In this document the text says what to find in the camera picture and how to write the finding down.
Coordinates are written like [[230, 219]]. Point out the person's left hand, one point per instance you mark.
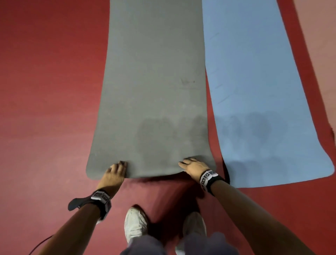
[[113, 178]]

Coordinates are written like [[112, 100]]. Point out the person's right hand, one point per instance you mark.
[[195, 168]]

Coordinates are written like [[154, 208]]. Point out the green yoga mat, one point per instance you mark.
[[152, 78]]

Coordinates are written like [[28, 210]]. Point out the light blue yoga mat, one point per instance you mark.
[[257, 78]]

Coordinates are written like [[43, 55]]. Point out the peach yoga mat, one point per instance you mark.
[[320, 39]]

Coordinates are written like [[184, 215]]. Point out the person's left forearm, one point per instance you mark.
[[71, 233]]

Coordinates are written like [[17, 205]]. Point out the person's white shoe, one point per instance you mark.
[[194, 223], [135, 223]]

